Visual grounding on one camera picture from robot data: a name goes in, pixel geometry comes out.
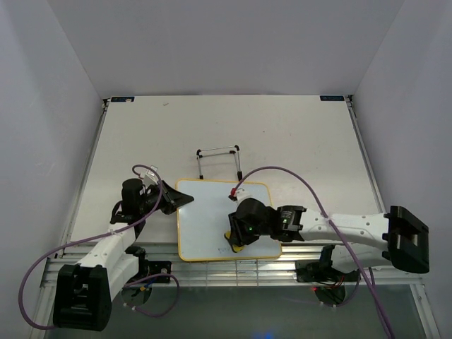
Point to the metal whiteboard stand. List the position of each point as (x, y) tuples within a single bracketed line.
[(219, 156)]

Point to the blue label sticker left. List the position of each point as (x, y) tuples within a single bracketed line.
[(122, 99)]

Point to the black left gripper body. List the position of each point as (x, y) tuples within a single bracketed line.
[(150, 202)]

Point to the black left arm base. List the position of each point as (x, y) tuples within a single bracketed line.
[(138, 294)]

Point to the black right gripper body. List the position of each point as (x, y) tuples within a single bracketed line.
[(244, 234)]

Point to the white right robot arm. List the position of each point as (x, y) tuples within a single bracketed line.
[(396, 238)]

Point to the yellow bone-shaped eraser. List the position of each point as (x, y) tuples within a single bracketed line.
[(234, 243)]

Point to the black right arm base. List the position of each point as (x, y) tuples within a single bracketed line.
[(333, 288)]

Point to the blue label sticker right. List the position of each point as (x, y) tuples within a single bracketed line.
[(332, 98)]

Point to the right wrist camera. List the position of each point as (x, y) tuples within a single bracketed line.
[(237, 195)]

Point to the blue label sticker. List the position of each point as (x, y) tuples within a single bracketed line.
[(332, 98), (122, 99)]

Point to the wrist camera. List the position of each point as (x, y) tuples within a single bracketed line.
[(237, 195), (148, 176)]

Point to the yellow-framed whiteboard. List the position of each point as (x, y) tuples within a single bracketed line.
[(202, 224)]

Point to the aluminium table edge rail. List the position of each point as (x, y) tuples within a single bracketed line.
[(241, 273)]

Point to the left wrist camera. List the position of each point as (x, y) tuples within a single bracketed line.
[(148, 176)]

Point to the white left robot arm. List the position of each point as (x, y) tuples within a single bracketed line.
[(85, 290)]

